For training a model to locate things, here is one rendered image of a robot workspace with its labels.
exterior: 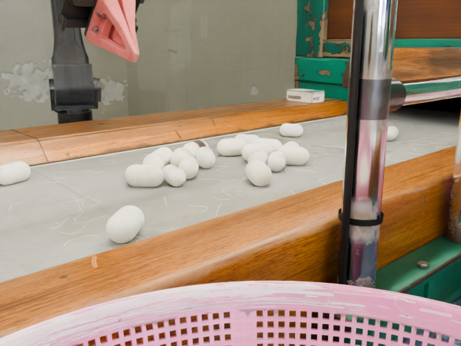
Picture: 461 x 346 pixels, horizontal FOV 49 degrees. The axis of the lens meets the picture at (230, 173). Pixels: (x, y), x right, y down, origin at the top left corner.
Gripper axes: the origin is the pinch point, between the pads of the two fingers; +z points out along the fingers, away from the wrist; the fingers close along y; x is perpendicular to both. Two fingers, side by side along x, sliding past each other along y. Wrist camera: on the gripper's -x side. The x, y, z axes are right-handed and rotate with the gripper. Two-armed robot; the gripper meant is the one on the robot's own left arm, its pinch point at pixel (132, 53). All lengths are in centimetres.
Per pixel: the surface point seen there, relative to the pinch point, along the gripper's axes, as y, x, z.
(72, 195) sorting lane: -14.4, 0.7, 17.1
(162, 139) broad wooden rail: 4.2, 8.6, 6.7
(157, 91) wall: 121, 132, -117
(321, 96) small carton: 40.0, 8.0, 3.2
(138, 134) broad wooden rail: 1.2, 8.5, 5.4
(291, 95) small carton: 37.4, 11.1, -0.6
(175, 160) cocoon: -3.2, -0.1, 16.2
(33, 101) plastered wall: 63, 149, -133
